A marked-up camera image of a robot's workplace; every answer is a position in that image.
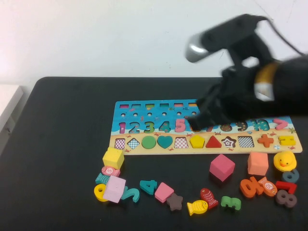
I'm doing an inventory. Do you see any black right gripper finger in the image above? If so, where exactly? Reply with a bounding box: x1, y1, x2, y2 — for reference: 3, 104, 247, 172
189, 108, 229, 132
196, 88, 223, 114

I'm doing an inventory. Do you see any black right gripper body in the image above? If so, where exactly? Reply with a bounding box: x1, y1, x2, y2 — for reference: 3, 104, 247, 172
218, 66, 260, 121

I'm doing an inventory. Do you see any yellow pentagon puzzle piece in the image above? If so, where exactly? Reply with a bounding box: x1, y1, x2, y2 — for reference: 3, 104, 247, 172
189, 135, 205, 149

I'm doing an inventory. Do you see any red triangle puzzle piece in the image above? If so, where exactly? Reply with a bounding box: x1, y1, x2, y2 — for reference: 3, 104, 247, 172
205, 135, 222, 148

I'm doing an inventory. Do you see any teal heart puzzle piece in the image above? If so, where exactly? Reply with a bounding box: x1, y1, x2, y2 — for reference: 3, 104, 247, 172
157, 135, 174, 149

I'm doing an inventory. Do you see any orange plus sign piece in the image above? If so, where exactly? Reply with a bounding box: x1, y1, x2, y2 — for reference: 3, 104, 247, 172
257, 134, 274, 148

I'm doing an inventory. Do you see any pink greater-than sign piece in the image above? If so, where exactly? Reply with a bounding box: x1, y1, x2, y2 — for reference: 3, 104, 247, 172
273, 118, 289, 130

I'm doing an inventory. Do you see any green circle puzzle piece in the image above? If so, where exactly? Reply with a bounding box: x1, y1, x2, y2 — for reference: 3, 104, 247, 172
141, 135, 157, 149

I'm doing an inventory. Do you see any yellow equals sign piece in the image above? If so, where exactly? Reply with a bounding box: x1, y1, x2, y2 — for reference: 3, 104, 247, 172
278, 135, 295, 146

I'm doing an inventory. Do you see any red fish piece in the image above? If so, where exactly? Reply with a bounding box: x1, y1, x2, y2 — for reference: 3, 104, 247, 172
200, 187, 219, 209

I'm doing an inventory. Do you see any pink square puzzle piece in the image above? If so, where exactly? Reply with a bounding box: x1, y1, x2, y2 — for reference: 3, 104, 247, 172
154, 182, 175, 203

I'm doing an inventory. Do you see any yellow fish piece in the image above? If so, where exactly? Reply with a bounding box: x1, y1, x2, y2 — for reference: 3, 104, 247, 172
187, 199, 209, 216

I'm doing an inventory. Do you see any teal number four piece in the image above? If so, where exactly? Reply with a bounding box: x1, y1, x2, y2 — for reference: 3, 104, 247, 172
140, 180, 158, 195

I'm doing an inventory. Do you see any brown star puzzle piece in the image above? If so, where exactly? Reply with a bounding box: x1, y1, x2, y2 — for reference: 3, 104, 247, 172
166, 193, 184, 212

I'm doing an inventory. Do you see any green number three piece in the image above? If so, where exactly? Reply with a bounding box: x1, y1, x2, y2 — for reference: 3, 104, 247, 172
220, 196, 242, 211

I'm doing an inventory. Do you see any colourful wooden puzzle board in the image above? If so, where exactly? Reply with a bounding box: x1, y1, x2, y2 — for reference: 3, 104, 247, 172
108, 100, 303, 156

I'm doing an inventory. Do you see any orange fish piece number ten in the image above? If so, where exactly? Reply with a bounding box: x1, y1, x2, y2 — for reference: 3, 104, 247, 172
258, 177, 278, 197

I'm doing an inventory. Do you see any grey-blue looped number piece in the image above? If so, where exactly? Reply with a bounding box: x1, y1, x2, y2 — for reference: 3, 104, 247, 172
282, 169, 300, 183

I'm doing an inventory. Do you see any red number seven piece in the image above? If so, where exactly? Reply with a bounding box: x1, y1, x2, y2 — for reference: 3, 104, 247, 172
275, 180, 298, 195

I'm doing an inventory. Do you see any teal curved number piece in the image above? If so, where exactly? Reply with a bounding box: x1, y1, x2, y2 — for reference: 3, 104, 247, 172
121, 186, 141, 203

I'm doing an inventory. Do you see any pink fish piece number five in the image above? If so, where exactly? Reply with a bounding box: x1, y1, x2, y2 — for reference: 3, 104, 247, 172
101, 166, 121, 178

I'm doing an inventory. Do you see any brown number eight piece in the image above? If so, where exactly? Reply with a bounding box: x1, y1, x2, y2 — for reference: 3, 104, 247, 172
275, 189, 298, 209

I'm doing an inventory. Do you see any teal fish piece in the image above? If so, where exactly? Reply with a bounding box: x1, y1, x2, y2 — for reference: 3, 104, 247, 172
95, 172, 111, 185

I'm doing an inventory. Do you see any yellow looped number piece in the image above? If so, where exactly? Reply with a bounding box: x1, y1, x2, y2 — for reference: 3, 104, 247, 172
93, 184, 109, 202

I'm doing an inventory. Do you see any pink wooden cube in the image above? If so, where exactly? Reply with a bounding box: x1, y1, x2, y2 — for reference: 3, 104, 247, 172
209, 154, 236, 183

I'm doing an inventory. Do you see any salmon wooden cube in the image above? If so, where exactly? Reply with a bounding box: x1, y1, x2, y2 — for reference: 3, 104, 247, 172
247, 152, 269, 176

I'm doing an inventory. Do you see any yellow rubber duck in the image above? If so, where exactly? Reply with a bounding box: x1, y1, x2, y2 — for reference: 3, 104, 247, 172
273, 151, 297, 172

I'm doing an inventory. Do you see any yellow foam cube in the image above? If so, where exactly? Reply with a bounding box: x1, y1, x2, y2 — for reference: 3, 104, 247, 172
102, 147, 125, 170

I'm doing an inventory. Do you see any light pink foam cube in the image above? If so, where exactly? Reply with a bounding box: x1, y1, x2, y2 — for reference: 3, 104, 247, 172
103, 175, 127, 204

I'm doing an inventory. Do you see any black wrist camera silver end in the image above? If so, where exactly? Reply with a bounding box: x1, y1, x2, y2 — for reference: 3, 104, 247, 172
185, 13, 275, 70

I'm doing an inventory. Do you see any black camera cable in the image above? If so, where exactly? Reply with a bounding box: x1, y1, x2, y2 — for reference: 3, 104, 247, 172
258, 15, 308, 56

